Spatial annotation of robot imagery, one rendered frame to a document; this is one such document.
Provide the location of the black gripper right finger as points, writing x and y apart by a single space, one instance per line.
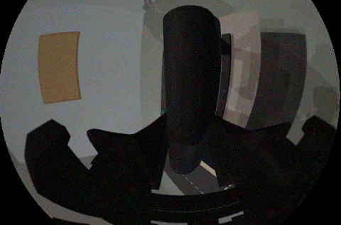
232 147

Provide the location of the beige tile with black rectangle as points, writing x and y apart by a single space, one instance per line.
207 163

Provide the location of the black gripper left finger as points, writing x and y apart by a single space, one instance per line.
148 147

